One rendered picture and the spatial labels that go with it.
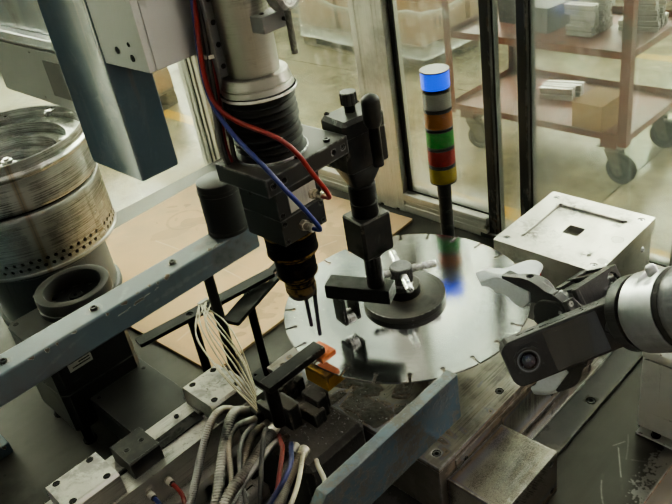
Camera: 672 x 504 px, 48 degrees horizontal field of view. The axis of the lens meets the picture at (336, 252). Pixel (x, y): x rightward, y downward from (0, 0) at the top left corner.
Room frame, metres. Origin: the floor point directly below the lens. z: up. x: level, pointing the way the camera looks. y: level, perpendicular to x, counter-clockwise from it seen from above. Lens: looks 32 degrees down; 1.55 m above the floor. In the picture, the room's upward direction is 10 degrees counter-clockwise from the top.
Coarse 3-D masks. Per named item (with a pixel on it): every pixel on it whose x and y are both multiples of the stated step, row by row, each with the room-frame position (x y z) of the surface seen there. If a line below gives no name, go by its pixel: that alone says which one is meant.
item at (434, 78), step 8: (432, 64) 1.13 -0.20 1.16; (440, 64) 1.12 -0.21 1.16; (424, 72) 1.10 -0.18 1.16; (432, 72) 1.09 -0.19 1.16; (440, 72) 1.08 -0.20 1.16; (448, 72) 1.10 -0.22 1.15; (424, 80) 1.09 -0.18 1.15; (432, 80) 1.09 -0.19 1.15; (440, 80) 1.08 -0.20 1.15; (448, 80) 1.09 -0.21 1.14; (424, 88) 1.10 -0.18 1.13; (432, 88) 1.09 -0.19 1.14; (440, 88) 1.08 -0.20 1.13; (448, 88) 1.09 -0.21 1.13
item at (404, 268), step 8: (392, 256) 0.86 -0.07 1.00; (392, 264) 0.83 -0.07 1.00; (400, 264) 0.83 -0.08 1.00; (408, 264) 0.82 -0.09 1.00; (416, 264) 0.83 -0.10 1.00; (424, 264) 0.82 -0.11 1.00; (432, 264) 0.82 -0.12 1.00; (384, 272) 0.82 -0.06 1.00; (392, 272) 0.82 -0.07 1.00; (400, 272) 0.81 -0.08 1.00; (408, 272) 0.81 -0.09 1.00; (400, 280) 0.81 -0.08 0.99; (408, 280) 0.79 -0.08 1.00; (400, 288) 0.81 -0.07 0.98; (408, 288) 0.78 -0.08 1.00
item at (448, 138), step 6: (426, 132) 1.10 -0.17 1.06; (432, 132) 1.09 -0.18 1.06; (438, 132) 1.09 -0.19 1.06; (444, 132) 1.08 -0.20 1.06; (450, 132) 1.09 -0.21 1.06; (426, 138) 1.10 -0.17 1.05; (432, 138) 1.09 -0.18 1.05; (438, 138) 1.08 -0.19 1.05; (444, 138) 1.08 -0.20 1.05; (450, 138) 1.09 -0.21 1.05; (426, 144) 1.11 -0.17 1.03; (432, 144) 1.09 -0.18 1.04; (438, 144) 1.09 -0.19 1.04; (444, 144) 1.08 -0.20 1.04; (450, 144) 1.09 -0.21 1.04; (438, 150) 1.08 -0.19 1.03
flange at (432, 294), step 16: (416, 272) 0.87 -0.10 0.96; (416, 288) 0.81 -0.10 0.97; (432, 288) 0.82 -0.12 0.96; (368, 304) 0.81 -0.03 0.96; (384, 304) 0.80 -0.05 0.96; (400, 304) 0.80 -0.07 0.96; (416, 304) 0.79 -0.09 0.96; (432, 304) 0.79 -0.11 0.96; (384, 320) 0.78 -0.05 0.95; (400, 320) 0.77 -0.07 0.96; (416, 320) 0.77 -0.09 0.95
